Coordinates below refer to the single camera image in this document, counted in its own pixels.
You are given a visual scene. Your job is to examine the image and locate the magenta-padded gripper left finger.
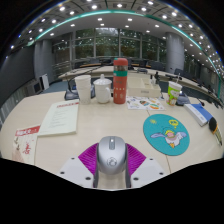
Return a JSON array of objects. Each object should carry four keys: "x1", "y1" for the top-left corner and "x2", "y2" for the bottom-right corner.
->
[{"x1": 57, "y1": 143, "x2": 100, "y2": 189}]

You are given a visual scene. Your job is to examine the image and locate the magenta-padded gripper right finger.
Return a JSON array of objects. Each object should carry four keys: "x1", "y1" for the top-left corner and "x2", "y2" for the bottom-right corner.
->
[{"x1": 125, "y1": 143, "x2": 167, "y2": 189}]

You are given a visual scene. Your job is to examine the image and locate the silver computer mouse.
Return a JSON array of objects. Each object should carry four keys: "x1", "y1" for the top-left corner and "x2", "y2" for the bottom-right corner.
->
[{"x1": 95, "y1": 135, "x2": 128, "y2": 176}]

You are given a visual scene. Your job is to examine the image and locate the round teal mouse pad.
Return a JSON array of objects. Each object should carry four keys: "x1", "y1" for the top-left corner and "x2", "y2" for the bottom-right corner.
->
[{"x1": 142, "y1": 113, "x2": 191, "y2": 157}]

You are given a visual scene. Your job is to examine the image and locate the cream printed document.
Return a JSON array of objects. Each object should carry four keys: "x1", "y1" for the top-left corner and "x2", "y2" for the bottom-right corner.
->
[{"x1": 37, "y1": 99, "x2": 80, "y2": 137}]

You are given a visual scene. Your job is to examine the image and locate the colourful sticker sheet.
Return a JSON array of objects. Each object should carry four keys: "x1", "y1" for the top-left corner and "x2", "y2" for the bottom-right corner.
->
[{"x1": 125, "y1": 96, "x2": 166, "y2": 112}]

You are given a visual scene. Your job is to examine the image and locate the black desk microphone unit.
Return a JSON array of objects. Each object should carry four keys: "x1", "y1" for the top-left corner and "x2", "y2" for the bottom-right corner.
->
[{"x1": 63, "y1": 79, "x2": 81, "y2": 101}]

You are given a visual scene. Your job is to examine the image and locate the red and white leaflet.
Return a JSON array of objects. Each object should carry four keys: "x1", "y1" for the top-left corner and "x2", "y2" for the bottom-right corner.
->
[{"x1": 11, "y1": 124, "x2": 42, "y2": 166}]

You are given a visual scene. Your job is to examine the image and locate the stack of white paper cups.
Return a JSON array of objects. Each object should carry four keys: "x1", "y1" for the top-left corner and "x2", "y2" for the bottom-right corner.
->
[{"x1": 74, "y1": 74, "x2": 92, "y2": 106}]

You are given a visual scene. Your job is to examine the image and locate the white lidded mug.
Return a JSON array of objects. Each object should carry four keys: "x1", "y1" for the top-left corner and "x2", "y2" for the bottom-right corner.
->
[{"x1": 92, "y1": 73, "x2": 113, "y2": 104}]

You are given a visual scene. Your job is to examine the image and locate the beige cardboard box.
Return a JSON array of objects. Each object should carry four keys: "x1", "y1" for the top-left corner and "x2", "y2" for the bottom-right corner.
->
[{"x1": 126, "y1": 76, "x2": 163, "y2": 99}]

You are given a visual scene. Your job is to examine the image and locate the green white drink cup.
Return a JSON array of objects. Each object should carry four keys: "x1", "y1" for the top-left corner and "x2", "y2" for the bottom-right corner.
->
[{"x1": 166, "y1": 77, "x2": 184, "y2": 107}]

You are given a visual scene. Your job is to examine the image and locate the dark conference unit with screen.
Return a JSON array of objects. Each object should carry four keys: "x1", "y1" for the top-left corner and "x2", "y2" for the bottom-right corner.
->
[{"x1": 176, "y1": 91, "x2": 192, "y2": 107}]

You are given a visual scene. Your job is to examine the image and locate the blue and white book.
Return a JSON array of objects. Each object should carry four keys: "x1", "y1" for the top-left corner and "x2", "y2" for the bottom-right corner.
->
[{"x1": 183, "y1": 102, "x2": 214, "y2": 128}]

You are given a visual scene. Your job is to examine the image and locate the red thermos bottle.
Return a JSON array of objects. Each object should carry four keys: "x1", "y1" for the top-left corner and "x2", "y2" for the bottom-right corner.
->
[{"x1": 112, "y1": 57, "x2": 129, "y2": 105}]

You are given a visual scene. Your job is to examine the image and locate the black yellow handheld microphone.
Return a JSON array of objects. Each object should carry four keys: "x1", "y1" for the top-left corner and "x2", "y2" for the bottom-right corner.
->
[{"x1": 208, "y1": 116, "x2": 224, "y2": 147}]

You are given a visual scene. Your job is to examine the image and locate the white leaning board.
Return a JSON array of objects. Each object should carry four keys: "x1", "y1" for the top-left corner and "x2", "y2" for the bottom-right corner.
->
[{"x1": 39, "y1": 73, "x2": 50, "y2": 91}]

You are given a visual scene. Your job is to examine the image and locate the small grey cabinet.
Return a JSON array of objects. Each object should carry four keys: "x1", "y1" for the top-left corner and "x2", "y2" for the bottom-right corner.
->
[{"x1": 26, "y1": 79, "x2": 43, "y2": 97}]

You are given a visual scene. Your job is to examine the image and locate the long curved conference desk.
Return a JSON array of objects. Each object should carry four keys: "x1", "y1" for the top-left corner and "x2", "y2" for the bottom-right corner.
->
[{"x1": 58, "y1": 65, "x2": 221, "y2": 101}]

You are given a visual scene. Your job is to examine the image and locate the dark office chairs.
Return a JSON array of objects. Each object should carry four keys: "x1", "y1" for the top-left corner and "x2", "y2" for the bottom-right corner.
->
[{"x1": 71, "y1": 56, "x2": 214, "y2": 91}]

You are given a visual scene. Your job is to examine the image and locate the ceiling lights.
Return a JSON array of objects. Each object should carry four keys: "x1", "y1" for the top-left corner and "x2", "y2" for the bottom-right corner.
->
[{"x1": 6, "y1": 0, "x2": 224, "y2": 73}]

